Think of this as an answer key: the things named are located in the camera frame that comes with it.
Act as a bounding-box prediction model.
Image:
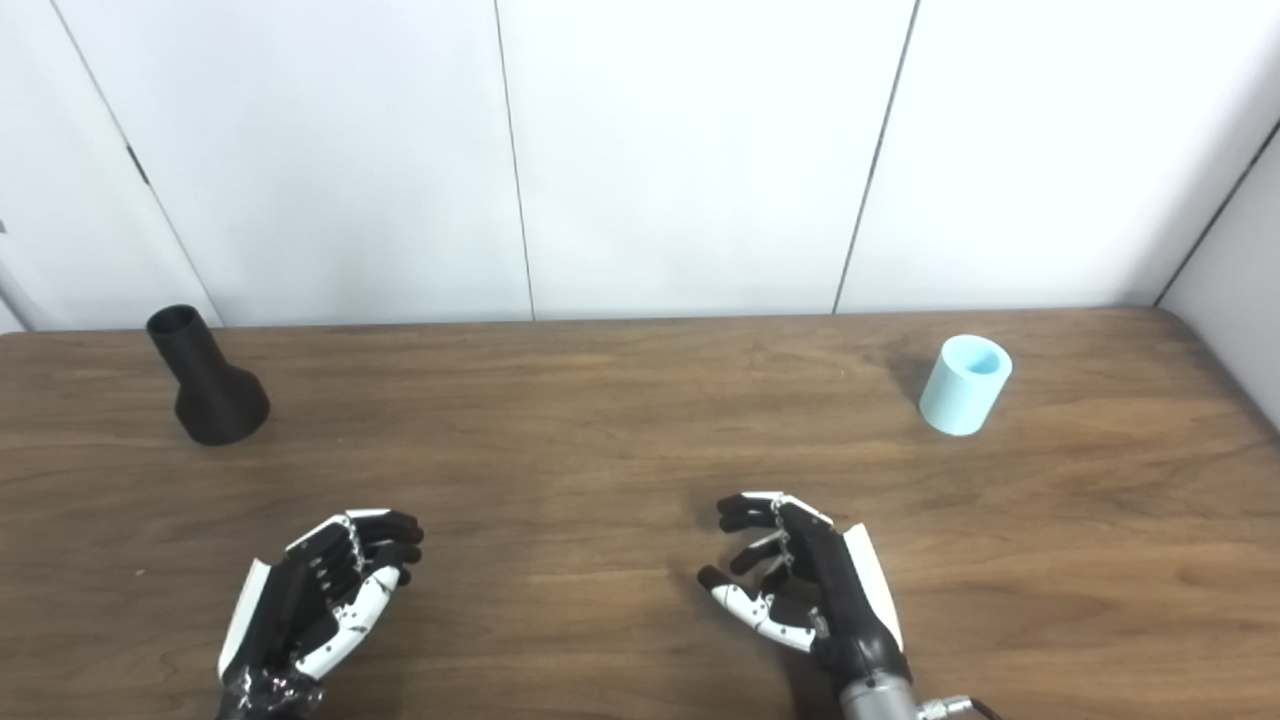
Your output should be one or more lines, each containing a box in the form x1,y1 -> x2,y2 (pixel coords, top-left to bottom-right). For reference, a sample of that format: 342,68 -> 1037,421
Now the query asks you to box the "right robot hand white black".
697,490 -> 913,693

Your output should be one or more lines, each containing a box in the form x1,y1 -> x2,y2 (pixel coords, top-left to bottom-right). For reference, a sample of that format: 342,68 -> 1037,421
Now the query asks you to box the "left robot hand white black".
215,508 -> 425,720

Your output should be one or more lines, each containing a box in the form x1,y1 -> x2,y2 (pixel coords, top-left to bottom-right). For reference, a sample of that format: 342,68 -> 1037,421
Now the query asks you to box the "black funnel-shaped nozzle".
146,304 -> 271,446

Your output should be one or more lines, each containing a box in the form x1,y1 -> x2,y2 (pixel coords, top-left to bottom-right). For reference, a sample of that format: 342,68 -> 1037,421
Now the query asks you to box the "light-blue short hose piece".
918,334 -> 1013,437

